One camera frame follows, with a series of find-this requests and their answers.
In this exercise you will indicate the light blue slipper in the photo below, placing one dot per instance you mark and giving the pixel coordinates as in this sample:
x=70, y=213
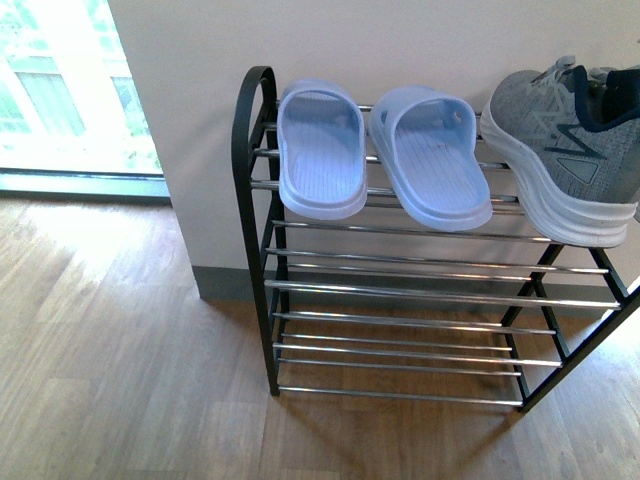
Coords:
x=322, y=149
x=425, y=140

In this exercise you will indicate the grey sneaker with navy collar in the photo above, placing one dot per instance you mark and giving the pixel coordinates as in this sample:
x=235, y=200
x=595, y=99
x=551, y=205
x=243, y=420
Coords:
x=570, y=135

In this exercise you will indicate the black metal shoe rack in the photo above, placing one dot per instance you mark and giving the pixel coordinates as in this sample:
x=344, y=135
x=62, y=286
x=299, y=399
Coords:
x=400, y=327

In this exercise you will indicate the left floor window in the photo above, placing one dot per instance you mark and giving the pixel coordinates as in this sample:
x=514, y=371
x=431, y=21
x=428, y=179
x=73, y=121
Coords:
x=72, y=124

